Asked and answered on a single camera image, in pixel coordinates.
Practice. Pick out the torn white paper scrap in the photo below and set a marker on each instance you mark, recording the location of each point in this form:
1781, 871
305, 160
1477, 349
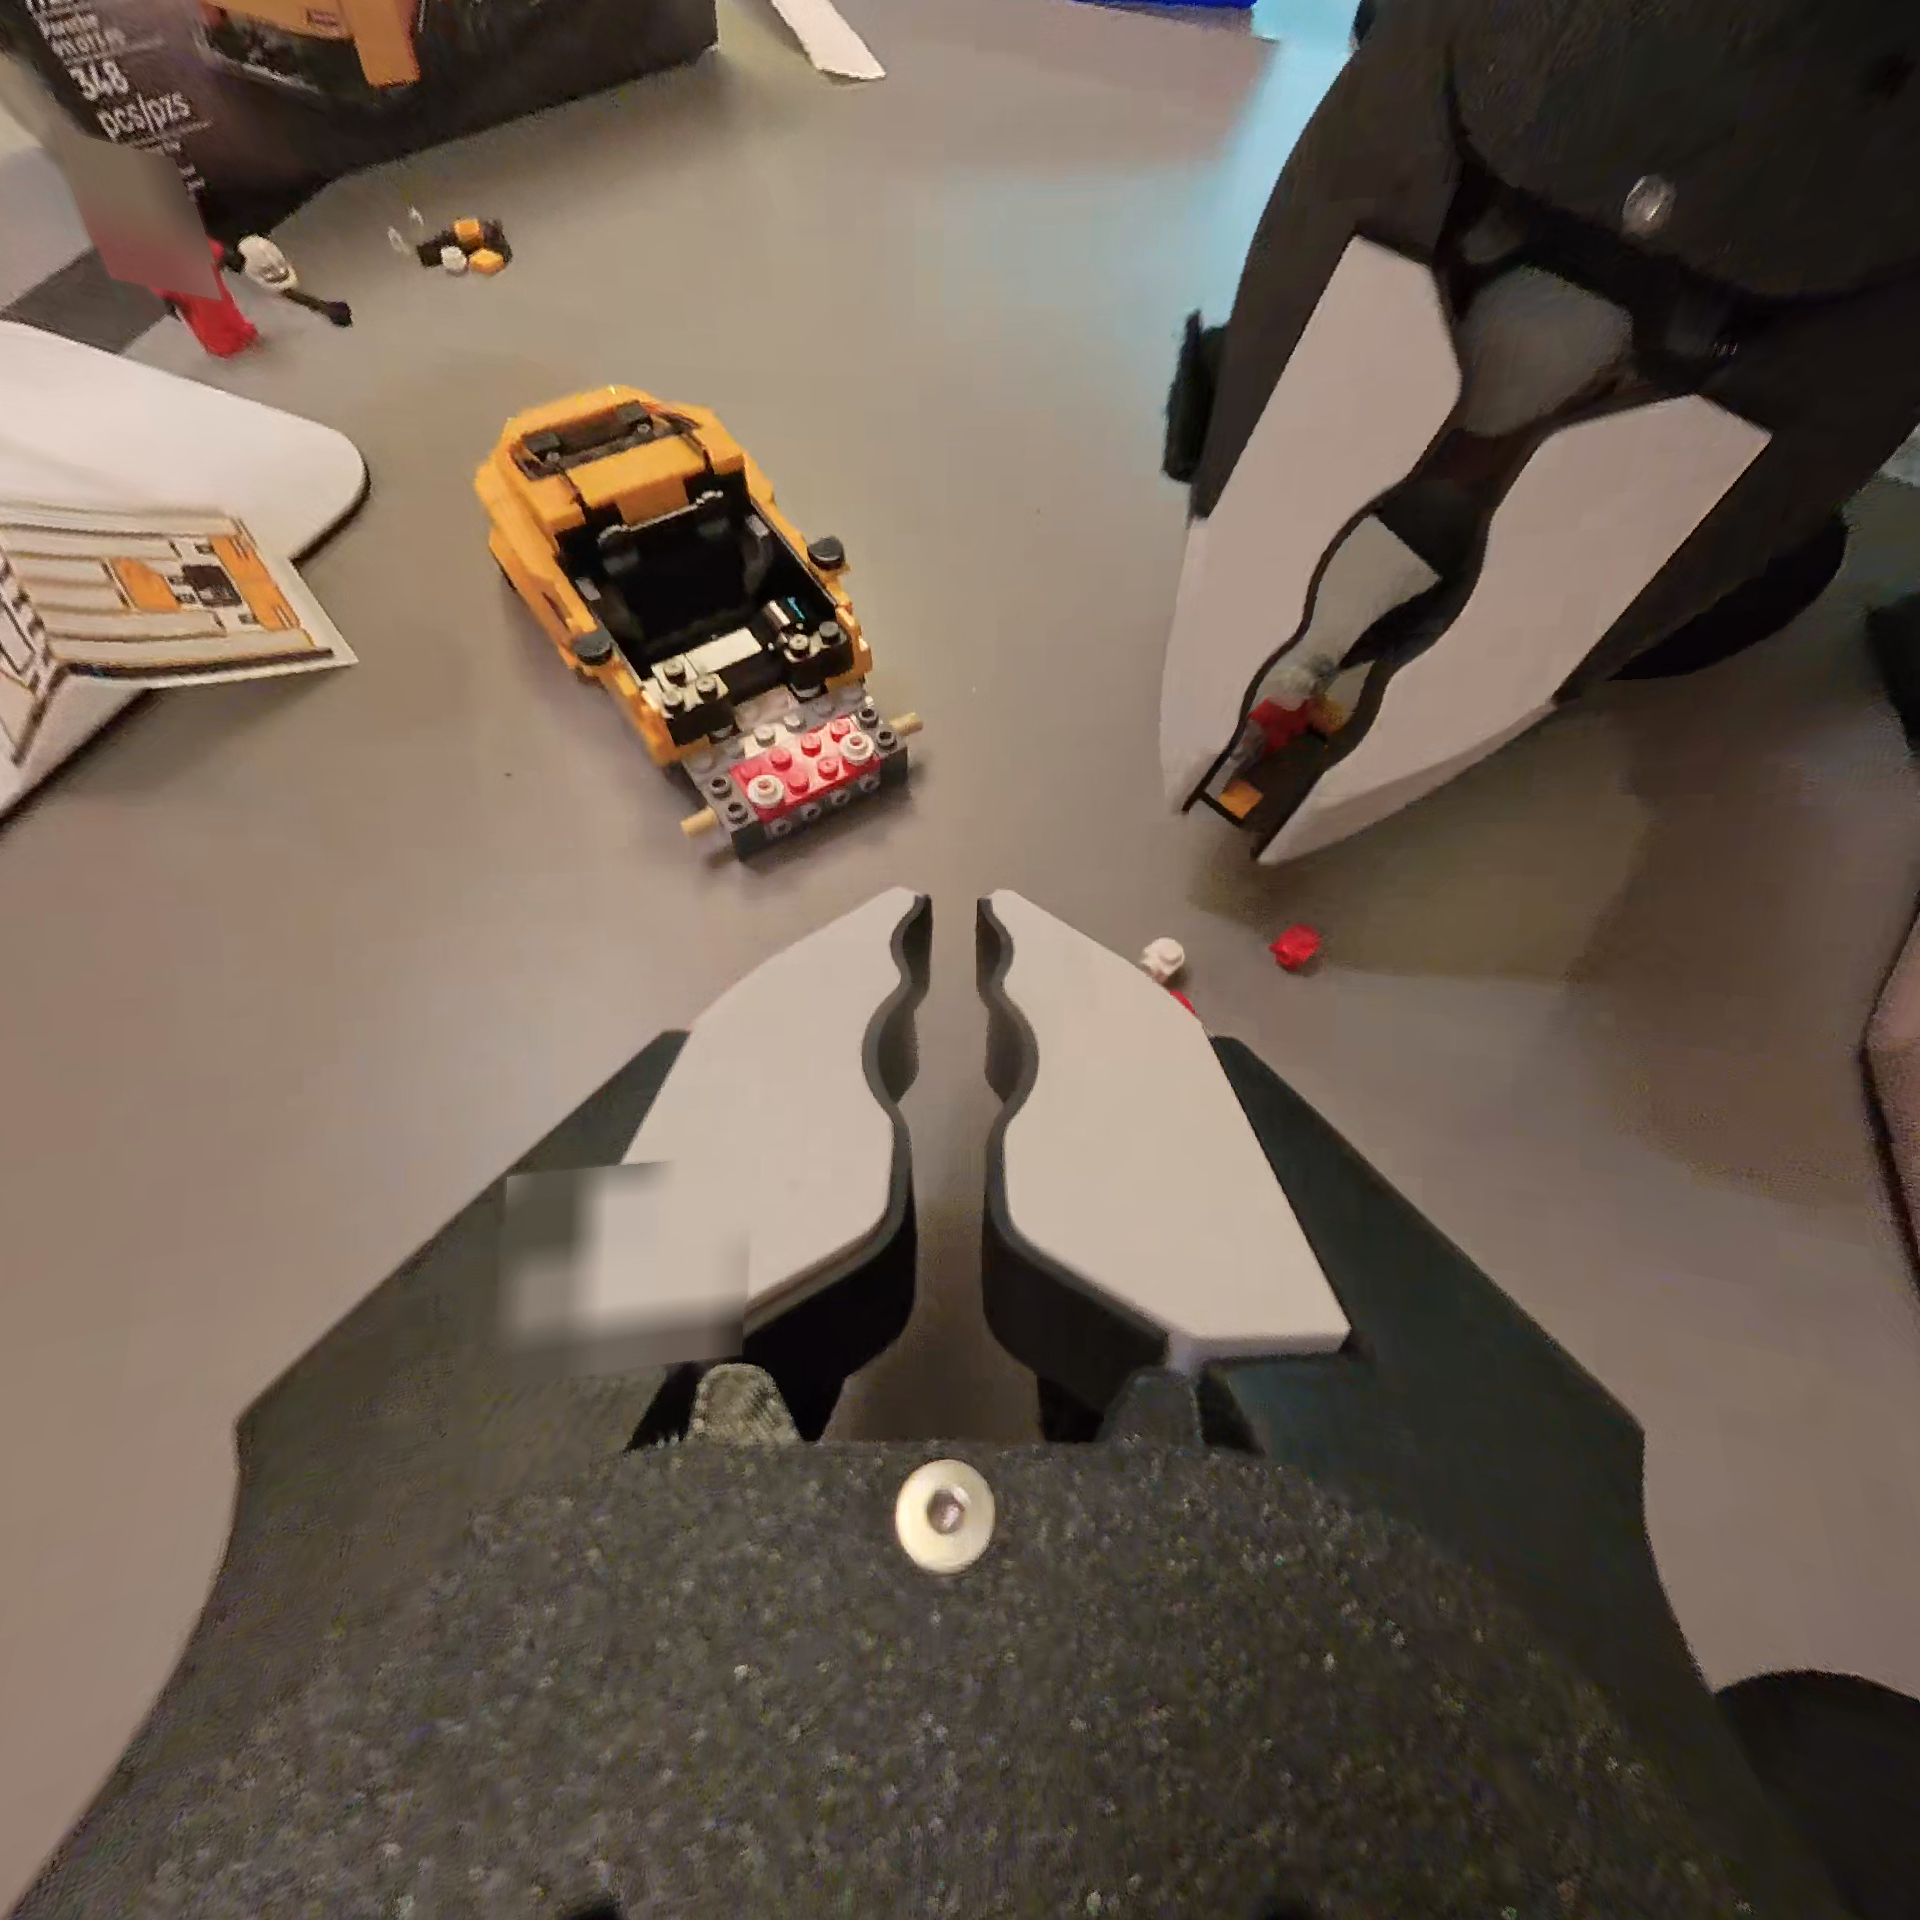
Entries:
833, 37

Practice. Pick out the white book stand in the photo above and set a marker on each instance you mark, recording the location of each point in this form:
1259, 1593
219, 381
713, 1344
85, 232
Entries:
182, 435

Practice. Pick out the pile of small lego pieces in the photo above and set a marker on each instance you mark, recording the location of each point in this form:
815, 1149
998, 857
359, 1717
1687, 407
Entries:
465, 247

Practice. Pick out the lego sticker sheet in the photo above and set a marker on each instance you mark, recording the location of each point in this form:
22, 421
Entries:
182, 600

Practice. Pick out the red lego minifigure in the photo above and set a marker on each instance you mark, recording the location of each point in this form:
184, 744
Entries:
223, 323

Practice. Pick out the black lego set box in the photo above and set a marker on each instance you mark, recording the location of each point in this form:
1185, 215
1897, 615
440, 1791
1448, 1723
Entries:
525, 60

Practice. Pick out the grey lego plate orange ends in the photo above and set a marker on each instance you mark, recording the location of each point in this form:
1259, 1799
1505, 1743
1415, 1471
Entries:
1239, 799

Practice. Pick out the small white round lego stud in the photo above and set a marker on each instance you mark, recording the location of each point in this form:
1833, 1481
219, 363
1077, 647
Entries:
1161, 956

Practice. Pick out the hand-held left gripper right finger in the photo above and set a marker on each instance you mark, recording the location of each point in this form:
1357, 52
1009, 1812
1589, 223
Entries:
1154, 1171

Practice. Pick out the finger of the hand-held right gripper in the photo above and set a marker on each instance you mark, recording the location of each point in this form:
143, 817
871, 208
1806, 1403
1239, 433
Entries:
1305, 450
1589, 569

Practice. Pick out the person's pink garment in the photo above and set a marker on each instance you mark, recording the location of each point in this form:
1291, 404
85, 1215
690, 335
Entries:
1897, 1080

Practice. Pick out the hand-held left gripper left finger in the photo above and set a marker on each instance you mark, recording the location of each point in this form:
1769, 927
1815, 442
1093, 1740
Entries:
781, 1108

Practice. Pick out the yellow lego car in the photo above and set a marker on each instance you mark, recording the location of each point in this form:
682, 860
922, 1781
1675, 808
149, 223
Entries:
600, 465

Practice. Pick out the red lego brick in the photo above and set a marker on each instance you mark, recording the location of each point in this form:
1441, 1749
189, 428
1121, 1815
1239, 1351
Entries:
1279, 725

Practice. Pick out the white lego minifigure helmet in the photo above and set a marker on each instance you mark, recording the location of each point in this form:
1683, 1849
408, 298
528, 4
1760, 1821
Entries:
266, 258

